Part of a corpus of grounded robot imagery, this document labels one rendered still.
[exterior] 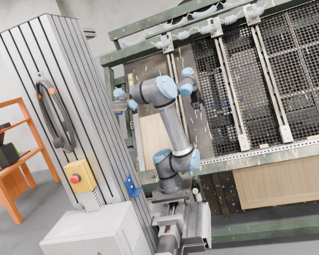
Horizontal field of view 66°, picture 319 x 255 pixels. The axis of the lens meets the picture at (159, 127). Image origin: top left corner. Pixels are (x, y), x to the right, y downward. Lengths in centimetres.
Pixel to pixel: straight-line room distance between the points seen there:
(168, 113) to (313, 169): 152
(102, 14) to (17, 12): 185
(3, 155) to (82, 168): 382
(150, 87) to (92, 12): 437
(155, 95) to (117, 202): 51
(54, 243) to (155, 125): 139
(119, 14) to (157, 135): 346
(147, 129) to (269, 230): 133
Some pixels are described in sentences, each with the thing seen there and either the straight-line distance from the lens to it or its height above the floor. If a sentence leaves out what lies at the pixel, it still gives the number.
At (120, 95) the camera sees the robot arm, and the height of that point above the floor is 159.
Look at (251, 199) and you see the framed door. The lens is 244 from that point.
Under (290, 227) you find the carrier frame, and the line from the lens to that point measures 239.
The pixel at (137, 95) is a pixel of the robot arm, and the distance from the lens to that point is 119.
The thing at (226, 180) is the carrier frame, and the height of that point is 56.
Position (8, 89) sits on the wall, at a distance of 674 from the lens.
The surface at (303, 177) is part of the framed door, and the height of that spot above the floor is 49.
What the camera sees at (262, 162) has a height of 82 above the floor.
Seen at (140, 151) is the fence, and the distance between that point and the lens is 219.
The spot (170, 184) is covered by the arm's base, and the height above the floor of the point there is 109.
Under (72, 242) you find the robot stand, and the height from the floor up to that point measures 122.
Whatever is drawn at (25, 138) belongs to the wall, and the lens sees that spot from 692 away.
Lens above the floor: 176
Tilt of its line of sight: 15 degrees down
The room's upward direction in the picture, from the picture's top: 18 degrees counter-clockwise
